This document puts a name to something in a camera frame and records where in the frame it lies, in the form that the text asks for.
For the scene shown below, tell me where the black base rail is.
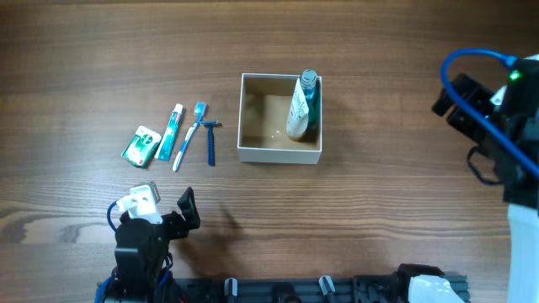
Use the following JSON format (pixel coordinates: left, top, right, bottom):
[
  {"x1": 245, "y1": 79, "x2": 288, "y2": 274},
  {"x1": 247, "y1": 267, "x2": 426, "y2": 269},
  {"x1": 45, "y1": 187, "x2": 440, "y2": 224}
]
[{"x1": 168, "y1": 275, "x2": 471, "y2": 303}]

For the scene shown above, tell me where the blue white toothbrush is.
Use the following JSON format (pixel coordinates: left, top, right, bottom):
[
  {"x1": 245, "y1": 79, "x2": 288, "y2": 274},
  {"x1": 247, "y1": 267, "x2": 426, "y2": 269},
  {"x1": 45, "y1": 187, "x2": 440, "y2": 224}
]
[{"x1": 173, "y1": 102, "x2": 207, "y2": 172}]

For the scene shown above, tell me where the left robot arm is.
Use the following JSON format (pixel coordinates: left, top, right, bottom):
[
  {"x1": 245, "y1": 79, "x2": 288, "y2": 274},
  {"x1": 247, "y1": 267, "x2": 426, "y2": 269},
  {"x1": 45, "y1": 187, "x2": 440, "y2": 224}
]
[{"x1": 94, "y1": 182, "x2": 200, "y2": 303}]

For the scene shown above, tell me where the green soap packet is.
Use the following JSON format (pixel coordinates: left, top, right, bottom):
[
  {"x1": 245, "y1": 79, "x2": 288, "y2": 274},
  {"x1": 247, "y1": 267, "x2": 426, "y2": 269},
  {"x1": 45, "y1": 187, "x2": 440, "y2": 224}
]
[{"x1": 121, "y1": 125, "x2": 162, "y2": 167}]

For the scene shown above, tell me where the blue cable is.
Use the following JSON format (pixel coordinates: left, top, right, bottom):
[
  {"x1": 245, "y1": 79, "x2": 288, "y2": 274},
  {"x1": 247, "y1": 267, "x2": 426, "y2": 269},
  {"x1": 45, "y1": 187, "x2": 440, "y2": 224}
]
[
  {"x1": 440, "y1": 48, "x2": 539, "y2": 180},
  {"x1": 93, "y1": 199, "x2": 127, "y2": 303}
]

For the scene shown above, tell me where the blue left cable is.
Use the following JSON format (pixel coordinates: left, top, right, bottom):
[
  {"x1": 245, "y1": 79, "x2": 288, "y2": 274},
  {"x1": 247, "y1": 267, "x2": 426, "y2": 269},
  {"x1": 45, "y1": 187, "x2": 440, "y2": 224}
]
[{"x1": 93, "y1": 199, "x2": 127, "y2": 303}]

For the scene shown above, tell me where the blue mouthwash bottle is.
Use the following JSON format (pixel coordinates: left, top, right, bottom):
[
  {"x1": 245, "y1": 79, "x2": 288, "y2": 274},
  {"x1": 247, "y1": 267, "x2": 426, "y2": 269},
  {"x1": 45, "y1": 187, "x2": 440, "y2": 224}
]
[{"x1": 300, "y1": 69, "x2": 319, "y2": 128}]

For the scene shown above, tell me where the white leaf-print cream tube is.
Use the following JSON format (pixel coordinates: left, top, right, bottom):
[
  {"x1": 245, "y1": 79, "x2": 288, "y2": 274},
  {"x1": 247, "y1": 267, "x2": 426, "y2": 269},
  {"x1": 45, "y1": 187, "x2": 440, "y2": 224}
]
[{"x1": 286, "y1": 79, "x2": 309, "y2": 141}]

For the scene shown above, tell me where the white cardboard box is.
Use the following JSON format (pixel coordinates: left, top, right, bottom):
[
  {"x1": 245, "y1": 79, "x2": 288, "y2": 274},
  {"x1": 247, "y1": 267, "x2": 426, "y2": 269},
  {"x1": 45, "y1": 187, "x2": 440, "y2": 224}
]
[{"x1": 237, "y1": 73, "x2": 323, "y2": 165}]

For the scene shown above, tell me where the blue right cable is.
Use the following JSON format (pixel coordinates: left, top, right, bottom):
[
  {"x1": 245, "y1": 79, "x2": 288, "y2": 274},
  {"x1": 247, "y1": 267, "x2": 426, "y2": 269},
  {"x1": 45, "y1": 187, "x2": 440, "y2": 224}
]
[{"x1": 440, "y1": 48, "x2": 539, "y2": 180}]

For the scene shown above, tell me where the teal toothpaste tube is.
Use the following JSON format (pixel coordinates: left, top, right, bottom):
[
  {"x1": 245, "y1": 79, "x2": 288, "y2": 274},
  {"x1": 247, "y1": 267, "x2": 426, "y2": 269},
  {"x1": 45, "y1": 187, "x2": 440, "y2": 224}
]
[{"x1": 154, "y1": 104, "x2": 184, "y2": 162}]

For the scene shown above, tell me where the blue disposable razor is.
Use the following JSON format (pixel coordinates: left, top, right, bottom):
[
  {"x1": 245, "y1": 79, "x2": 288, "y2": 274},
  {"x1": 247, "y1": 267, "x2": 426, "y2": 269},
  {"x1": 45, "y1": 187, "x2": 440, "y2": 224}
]
[{"x1": 200, "y1": 120, "x2": 221, "y2": 167}]

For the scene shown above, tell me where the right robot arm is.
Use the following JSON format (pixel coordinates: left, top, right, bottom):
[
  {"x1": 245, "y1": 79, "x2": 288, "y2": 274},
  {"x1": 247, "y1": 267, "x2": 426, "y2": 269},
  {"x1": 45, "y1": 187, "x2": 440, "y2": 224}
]
[{"x1": 432, "y1": 49, "x2": 538, "y2": 302}]

